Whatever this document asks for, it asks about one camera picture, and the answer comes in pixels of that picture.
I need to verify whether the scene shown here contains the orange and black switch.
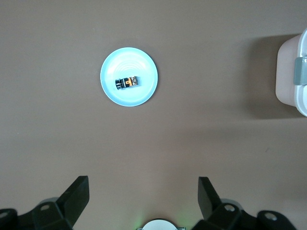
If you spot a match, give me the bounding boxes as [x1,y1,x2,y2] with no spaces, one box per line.
[114,75,142,91]

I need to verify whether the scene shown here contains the grey box latch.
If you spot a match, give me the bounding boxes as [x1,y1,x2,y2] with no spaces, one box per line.
[294,57,307,86]

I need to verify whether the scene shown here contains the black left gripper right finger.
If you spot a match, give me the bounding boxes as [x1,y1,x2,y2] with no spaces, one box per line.
[191,176,298,230]

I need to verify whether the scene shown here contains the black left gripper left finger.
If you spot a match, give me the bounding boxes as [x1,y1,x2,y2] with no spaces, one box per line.
[0,176,90,230]

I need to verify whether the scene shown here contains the white lidded storage box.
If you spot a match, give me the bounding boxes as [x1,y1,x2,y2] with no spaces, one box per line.
[275,28,307,117]

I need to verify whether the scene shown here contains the light blue round plate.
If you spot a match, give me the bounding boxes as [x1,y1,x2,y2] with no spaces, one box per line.
[100,47,159,107]

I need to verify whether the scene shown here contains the brown table mat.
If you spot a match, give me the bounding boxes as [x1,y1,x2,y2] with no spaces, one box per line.
[0,0,307,230]

